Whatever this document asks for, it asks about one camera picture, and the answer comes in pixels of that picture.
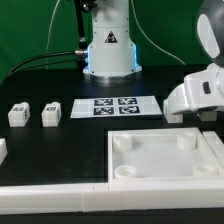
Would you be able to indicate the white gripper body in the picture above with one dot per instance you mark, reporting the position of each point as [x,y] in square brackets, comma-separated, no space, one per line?
[200,92]

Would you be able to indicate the white square tabletop part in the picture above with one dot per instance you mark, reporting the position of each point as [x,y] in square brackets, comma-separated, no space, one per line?
[162,154]

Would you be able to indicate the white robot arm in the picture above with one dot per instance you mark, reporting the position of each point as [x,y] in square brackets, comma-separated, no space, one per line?
[112,54]

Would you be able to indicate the white sheet with markers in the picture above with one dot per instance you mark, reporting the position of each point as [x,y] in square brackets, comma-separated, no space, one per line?
[118,106]

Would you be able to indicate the white left fence block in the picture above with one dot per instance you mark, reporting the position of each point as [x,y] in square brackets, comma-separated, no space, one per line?
[3,150]

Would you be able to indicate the white front fence bar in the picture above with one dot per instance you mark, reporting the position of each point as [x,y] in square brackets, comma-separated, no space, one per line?
[111,197]

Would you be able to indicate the black camera pole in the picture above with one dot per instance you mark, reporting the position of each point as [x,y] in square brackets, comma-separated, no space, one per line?
[82,6]

